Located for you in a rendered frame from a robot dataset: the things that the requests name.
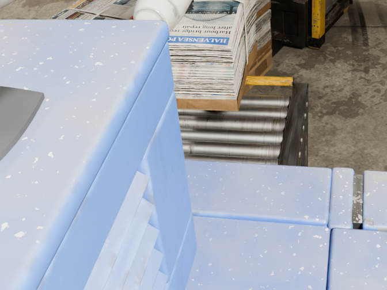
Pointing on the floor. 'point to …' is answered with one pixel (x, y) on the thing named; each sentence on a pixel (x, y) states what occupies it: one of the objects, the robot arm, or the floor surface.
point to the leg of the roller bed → (305, 149)
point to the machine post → (358, 199)
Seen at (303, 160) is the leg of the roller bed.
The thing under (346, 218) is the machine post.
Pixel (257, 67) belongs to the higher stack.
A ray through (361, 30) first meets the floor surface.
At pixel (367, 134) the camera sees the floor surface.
